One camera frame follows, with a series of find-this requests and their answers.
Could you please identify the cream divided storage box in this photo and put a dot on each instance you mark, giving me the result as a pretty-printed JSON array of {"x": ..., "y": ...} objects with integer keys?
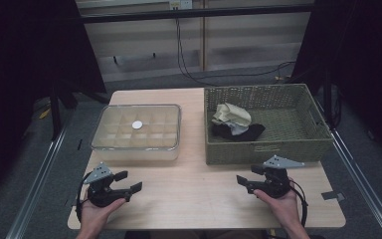
[{"x": 136, "y": 156}]

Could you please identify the black metal stand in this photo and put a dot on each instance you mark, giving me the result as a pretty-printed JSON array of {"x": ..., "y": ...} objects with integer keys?
[
  {"x": 55, "y": 113},
  {"x": 327, "y": 99}
]

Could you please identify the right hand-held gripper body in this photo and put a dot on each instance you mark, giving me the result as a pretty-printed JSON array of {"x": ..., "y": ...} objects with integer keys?
[{"x": 275, "y": 184}]

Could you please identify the beige sock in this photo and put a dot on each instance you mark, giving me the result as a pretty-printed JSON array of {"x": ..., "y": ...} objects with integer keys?
[
  {"x": 220, "y": 116},
  {"x": 238, "y": 114}
]

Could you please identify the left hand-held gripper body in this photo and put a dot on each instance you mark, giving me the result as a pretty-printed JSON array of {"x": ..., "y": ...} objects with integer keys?
[{"x": 101, "y": 194}]

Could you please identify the clear plastic lid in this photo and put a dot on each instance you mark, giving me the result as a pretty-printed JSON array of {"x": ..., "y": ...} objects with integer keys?
[{"x": 137, "y": 124}]

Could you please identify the wall socket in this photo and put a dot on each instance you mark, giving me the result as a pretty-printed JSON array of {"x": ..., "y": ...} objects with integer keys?
[{"x": 180, "y": 4}]

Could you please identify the small yellow floor object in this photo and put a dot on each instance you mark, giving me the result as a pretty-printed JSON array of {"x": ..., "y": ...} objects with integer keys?
[{"x": 44, "y": 114}]

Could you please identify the person's right hand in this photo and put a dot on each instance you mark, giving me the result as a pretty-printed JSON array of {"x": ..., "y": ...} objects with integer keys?
[{"x": 286, "y": 209}]

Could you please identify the grey tape piece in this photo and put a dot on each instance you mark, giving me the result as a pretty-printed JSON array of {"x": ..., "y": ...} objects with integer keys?
[
  {"x": 333, "y": 195},
  {"x": 70, "y": 202}
]

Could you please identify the person's left hand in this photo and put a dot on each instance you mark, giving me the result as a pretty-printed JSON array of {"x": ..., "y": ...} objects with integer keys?
[{"x": 94, "y": 217}]

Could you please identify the dark curtain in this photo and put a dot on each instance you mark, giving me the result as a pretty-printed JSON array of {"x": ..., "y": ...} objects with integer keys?
[
  {"x": 361, "y": 66},
  {"x": 20, "y": 66}
]

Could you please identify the green woven basket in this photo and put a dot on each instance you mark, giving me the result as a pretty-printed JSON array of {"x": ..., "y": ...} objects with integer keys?
[{"x": 278, "y": 126}]

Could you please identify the metal floor rail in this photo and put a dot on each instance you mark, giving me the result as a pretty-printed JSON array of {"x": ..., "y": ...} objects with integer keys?
[
  {"x": 364, "y": 186},
  {"x": 36, "y": 186}
]

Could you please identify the black crossbar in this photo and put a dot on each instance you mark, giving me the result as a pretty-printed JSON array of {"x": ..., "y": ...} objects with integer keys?
[{"x": 195, "y": 13}]

